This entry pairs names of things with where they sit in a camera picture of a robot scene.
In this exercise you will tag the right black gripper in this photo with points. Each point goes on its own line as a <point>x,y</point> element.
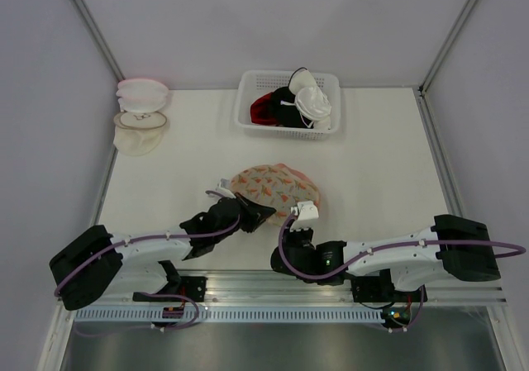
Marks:
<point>288,235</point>

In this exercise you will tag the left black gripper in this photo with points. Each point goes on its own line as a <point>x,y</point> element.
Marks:
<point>259,213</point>

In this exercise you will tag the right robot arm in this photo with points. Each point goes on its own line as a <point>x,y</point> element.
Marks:
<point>453,247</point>

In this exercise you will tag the black bra in basket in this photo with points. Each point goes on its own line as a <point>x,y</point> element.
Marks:
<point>285,110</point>

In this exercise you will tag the white plastic basket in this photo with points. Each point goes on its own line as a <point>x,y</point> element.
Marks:
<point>258,82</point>

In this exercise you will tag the beige round laundry bag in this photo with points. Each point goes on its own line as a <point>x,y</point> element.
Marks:
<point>137,134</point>

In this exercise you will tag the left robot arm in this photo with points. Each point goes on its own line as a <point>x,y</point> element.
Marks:
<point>99,264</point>

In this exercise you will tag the red bra in basket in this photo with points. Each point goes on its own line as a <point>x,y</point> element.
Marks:
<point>260,113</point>

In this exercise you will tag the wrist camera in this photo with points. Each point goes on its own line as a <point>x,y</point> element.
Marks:
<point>223,188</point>
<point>305,211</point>

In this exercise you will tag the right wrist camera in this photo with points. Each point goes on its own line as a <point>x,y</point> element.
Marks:
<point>305,211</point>

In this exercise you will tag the white slotted cable duct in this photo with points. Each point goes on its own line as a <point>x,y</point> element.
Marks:
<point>232,314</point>

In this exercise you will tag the white pink laundry bag stack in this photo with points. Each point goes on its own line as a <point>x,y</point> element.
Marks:
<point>141,95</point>

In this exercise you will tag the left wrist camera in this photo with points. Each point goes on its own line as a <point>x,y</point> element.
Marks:
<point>223,188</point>

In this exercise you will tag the floral mesh laundry bag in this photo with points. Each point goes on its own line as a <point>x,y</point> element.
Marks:
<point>276,186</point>

